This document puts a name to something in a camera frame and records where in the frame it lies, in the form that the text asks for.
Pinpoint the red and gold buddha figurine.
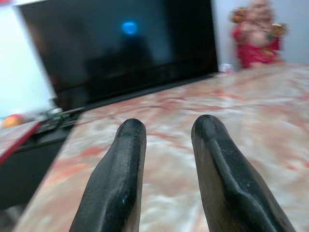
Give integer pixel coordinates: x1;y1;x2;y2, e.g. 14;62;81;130
230;0;289;70

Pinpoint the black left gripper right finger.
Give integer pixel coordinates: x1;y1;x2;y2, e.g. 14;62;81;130
191;115;296;232

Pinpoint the green circuit board with cables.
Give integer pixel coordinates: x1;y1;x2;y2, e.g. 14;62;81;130
38;107;85;130

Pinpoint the black television cabinet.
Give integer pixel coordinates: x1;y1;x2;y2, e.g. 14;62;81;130
0;116;83;211

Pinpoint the black flat screen television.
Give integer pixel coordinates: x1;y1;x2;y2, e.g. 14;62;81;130
18;0;220;107

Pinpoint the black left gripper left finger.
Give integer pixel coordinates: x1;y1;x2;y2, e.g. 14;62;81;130
70;118;147;232

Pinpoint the orange round fruit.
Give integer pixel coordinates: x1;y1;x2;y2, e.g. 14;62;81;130
1;113;26;129

